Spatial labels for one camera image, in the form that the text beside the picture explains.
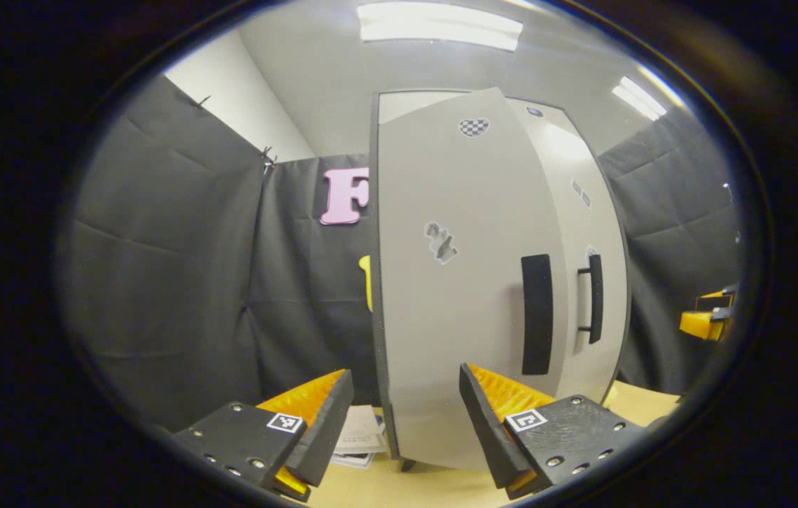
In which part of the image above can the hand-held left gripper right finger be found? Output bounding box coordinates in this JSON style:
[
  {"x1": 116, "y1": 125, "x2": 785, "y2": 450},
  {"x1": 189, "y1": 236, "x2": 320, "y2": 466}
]
[{"x1": 459, "y1": 362, "x2": 648, "y2": 500}]

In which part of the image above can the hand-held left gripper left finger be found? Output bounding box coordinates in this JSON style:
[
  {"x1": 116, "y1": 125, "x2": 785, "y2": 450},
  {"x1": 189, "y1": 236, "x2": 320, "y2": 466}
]
[{"x1": 173, "y1": 368, "x2": 356, "y2": 503}]

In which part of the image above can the grey shoe cabinet door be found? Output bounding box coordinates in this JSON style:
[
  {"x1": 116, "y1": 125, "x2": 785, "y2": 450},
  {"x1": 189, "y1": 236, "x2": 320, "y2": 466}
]
[
  {"x1": 374, "y1": 87, "x2": 570, "y2": 472},
  {"x1": 504, "y1": 99, "x2": 631, "y2": 403}
]

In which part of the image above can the grey shoe cabinet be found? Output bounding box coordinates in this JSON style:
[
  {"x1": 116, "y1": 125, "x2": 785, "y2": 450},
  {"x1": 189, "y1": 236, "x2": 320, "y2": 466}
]
[{"x1": 369, "y1": 88, "x2": 632, "y2": 472}]

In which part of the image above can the stack of white booklets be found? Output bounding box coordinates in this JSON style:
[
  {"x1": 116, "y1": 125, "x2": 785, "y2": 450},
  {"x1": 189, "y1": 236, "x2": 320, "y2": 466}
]
[{"x1": 330, "y1": 405, "x2": 390, "y2": 469}]

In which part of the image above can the black backdrop cloth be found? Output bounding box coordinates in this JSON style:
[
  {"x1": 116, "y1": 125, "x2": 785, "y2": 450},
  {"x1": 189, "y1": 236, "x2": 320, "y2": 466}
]
[
  {"x1": 596, "y1": 106, "x2": 745, "y2": 396},
  {"x1": 59, "y1": 74, "x2": 380, "y2": 433}
]

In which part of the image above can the small ceiling light panel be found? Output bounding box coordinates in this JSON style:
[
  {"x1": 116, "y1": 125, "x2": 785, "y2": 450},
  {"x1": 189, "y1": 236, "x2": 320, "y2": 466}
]
[{"x1": 610, "y1": 75, "x2": 667, "y2": 122}]

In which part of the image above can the large ceiling light panel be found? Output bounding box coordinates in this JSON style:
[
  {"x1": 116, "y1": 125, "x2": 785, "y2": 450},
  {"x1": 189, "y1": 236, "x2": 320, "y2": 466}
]
[{"x1": 356, "y1": 1, "x2": 524, "y2": 52}]

